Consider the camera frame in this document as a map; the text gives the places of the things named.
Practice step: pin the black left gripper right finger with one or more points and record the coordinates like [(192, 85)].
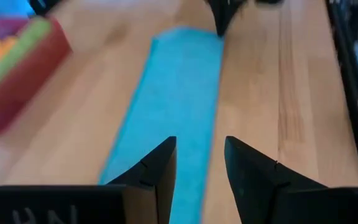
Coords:
[(275, 199)]

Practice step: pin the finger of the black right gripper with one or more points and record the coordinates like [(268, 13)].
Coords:
[(233, 9), (217, 9)]

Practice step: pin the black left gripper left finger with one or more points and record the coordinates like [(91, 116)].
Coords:
[(104, 205)]

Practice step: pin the teal microfiber towel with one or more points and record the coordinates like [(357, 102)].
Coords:
[(176, 109)]

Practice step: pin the green microfiber towel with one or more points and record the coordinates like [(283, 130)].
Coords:
[(17, 53)]

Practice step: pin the pink plastic basket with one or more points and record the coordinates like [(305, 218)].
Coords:
[(26, 87)]

